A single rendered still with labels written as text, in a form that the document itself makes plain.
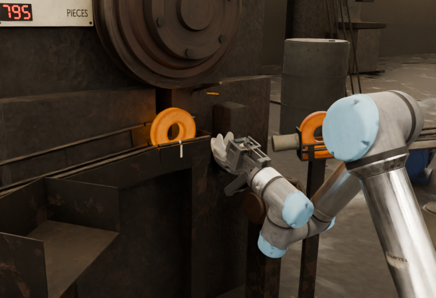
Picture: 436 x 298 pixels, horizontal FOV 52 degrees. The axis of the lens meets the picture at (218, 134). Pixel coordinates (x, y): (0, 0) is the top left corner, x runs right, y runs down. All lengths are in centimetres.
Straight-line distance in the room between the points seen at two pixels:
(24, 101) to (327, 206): 83
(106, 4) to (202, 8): 26
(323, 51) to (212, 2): 272
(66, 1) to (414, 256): 105
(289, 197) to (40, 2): 82
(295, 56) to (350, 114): 321
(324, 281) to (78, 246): 127
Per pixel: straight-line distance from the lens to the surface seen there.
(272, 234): 111
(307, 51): 397
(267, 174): 110
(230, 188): 122
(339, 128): 85
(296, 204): 104
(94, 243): 107
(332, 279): 211
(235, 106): 153
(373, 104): 85
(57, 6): 134
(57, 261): 103
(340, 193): 110
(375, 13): 1302
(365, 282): 213
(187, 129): 145
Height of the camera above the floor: 111
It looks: 15 degrees down
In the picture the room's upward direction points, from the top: 1 degrees clockwise
